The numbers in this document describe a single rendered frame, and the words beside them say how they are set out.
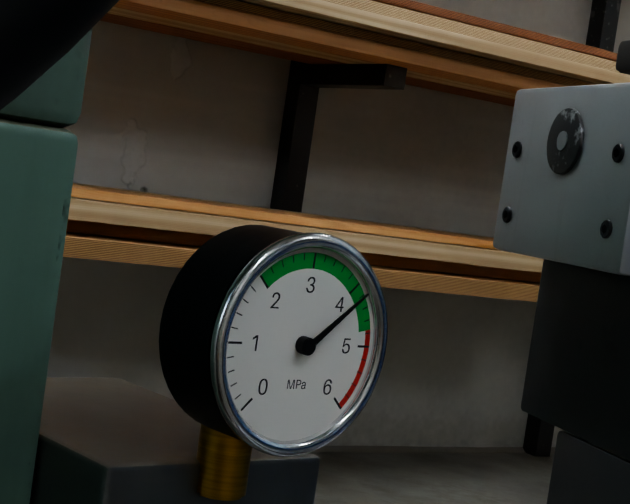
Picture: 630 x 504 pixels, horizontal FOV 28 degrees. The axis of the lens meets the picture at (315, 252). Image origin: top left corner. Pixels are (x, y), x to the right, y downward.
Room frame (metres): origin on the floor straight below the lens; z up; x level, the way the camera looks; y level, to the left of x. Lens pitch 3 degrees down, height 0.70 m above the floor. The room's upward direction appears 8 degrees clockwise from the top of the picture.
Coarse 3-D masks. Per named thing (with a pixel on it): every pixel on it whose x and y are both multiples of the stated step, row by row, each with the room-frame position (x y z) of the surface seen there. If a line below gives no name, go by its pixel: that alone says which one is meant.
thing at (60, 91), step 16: (80, 48) 0.36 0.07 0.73; (64, 64) 0.36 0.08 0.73; (80, 64) 0.36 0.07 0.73; (48, 80) 0.36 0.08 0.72; (64, 80) 0.36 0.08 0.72; (80, 80) 0.36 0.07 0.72; (32, 96) 0.35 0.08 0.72; (48, 96) 0.36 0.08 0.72; (64, 96) 0.36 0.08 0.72; (80, 96) 0.36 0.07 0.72; (0, 112) 0.35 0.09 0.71; (16, 112) 0.35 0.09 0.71; (32, 112) 0.35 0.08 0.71; (48, 112) 0.36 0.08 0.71; (64, 112) 0.36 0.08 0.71; (80, 112) 0.37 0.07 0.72
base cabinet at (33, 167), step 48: (0, 144) 0.35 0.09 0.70; (48, 144) 0.36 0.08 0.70; (0, 192) 0.35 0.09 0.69; (48, 192) 0.36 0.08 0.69; (0, 240) 0.35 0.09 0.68; (48, 240) 0.36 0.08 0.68; (0, 288) 0.35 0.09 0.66; (48, 288) 0.36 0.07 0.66; (0, 336) 0.35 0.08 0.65; (48, 336) 0.36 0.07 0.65; (0, 384) 0.35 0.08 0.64; (0, 432) 0.36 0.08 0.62; (0, 480) 0.36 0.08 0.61
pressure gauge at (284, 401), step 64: (192, 256) 0.35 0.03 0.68; (256, 256) 0.33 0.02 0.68; (320, 256) 0.35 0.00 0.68; (192, 320) 0.33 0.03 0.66; (256, 320) 0.33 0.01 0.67; (320, 320) 0.35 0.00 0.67; (384, 320) 0.36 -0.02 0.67; (192, 384) 0.34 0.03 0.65; (256, 384) 0.34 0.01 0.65; (320, 384) 0.35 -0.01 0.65; (256, 448) 0.34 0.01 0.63
